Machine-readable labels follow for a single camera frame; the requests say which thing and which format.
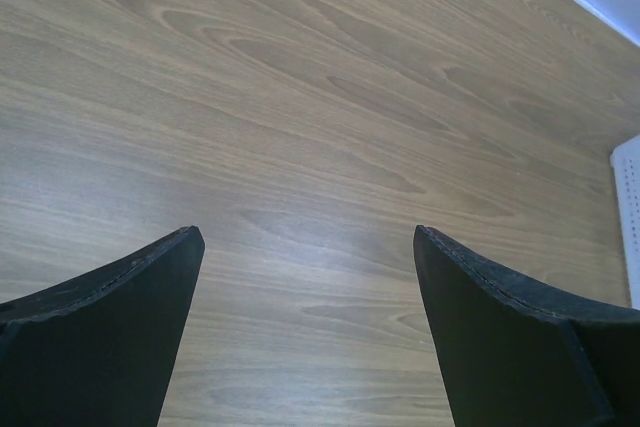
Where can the white plastic basket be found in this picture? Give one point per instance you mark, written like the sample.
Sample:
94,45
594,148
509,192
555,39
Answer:
624,161

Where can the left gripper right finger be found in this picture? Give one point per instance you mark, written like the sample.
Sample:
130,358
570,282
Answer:
514,351

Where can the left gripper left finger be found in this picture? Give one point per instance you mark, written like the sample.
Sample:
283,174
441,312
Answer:
99,349

